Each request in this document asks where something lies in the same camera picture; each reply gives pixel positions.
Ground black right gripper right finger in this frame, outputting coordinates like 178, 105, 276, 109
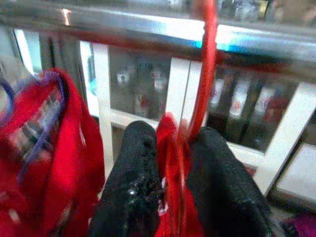
189, 127, 274, 237

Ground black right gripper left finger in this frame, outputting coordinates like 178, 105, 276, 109
93, 120, 165, 237

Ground red knit garment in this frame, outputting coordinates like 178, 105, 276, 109
154, 112, 205, 237

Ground red plastic hanger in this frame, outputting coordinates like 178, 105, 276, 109
165, 0, 219, 237

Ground purple hanger with rings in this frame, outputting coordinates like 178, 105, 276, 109
0, 71, 66, 178

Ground red jacket white stripes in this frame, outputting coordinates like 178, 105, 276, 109
0, 68, 106, 237

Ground pink object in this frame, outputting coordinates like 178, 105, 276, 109
283, 213, 316, 237

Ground white cabinet glass doors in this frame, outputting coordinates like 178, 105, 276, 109
13, 27, 316, 201

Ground metal clothes rack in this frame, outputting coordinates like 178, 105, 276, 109
0, 4, 316, 64

